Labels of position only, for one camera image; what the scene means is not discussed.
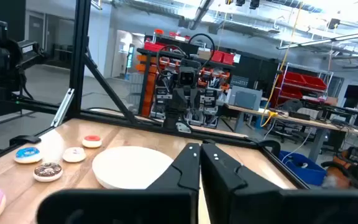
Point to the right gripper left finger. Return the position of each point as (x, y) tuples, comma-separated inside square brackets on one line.
[(166, 205)]

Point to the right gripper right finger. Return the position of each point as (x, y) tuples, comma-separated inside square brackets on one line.
[(244, 205)]

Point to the small red donut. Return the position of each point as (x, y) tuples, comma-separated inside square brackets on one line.
[(92, 144)]

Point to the small white sprinkled donut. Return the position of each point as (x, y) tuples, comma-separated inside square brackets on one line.
[(73, 158)]

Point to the small chocolate donut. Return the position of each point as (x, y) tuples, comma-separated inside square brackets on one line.
[(47, 177)]

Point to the small blue donut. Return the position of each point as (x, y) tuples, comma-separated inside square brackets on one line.
[(26, 159)]

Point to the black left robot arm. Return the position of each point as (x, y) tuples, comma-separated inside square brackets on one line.
[(171, 119)]

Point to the storage rack with orange bins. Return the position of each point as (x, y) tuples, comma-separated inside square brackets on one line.
[(149, 87)]

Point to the white round plate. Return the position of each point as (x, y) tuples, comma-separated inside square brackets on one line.
[(126, 168)]

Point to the red storage bin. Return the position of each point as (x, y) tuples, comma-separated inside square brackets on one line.
[(315, 82), (228, 58), (154, 46), (217, 56), (291, 79)]

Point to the grey equipment box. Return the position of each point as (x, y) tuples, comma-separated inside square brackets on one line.
[(245, 99)]

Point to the black table clamp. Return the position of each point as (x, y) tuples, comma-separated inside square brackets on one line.
[(270, 143), (23, 140)]

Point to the blue plastic bin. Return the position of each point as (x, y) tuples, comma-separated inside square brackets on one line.
[(303, 172)]

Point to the orange shop vacuum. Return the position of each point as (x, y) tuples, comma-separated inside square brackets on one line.
[(340, 174)]

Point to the wooden workbench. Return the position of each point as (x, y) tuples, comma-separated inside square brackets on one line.
[(306, 122)]

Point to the black monitor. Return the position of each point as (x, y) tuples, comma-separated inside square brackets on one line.
[(354, 93)]

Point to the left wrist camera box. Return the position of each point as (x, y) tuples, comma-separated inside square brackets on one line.
[(186, 77)]

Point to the black aluminium table frame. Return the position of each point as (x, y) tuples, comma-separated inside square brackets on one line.
[(79, 62)]

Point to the silver frame bracket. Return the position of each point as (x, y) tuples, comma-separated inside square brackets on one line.
[(62, 107)]

